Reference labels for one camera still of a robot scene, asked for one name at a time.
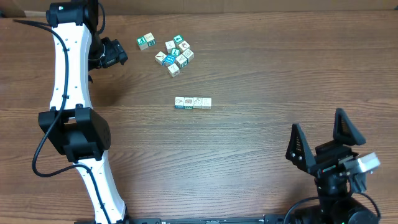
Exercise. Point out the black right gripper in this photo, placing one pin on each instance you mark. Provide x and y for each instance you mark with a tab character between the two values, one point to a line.
328	154

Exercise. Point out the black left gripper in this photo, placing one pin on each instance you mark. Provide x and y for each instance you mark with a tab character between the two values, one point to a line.
115	52

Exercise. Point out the wooden block blue edge lowest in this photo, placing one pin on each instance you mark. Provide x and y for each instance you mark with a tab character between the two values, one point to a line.
179	102

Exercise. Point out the wooden block green edge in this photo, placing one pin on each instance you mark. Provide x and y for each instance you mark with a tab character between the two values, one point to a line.
188	103

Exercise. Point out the green-top wooden block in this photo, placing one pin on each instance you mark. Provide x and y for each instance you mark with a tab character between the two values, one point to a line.
197	103
178	39
142	43

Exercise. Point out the lone plain wooden block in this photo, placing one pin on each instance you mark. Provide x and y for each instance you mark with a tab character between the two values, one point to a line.
206	103

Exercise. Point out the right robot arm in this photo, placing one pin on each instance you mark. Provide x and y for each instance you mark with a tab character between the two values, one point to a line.
336	208

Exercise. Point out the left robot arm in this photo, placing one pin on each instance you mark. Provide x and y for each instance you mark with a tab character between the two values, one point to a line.
71	124

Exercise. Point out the plain wooden block green side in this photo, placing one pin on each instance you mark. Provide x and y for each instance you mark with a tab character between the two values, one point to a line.
150	39

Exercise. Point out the wooden block pencil picture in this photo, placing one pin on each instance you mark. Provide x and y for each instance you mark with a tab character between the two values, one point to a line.
160	58

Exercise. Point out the blue-top wooden block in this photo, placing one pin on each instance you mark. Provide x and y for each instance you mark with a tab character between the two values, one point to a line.
169	60

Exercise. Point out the plain wooden block upper middle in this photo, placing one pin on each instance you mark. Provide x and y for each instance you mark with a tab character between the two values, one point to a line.
170	45

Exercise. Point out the plain wooden block lower middle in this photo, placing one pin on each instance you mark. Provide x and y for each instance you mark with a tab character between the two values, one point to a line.
173	70

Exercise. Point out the green letter wooden block centre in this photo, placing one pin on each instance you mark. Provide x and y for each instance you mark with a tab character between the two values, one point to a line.
175	52

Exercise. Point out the plain wooden block centre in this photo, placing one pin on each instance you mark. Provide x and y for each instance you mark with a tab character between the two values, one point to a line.
181	61

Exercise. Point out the wooden block animal picture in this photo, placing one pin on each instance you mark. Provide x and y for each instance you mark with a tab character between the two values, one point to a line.
184	45

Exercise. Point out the wooden block brown picture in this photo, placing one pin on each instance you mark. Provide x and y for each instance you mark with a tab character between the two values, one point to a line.
188	54

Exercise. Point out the brown cardboard backdrop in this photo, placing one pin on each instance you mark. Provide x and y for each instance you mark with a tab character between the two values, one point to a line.
138	7

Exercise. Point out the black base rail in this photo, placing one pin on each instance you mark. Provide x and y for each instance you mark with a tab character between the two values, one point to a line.
266	219

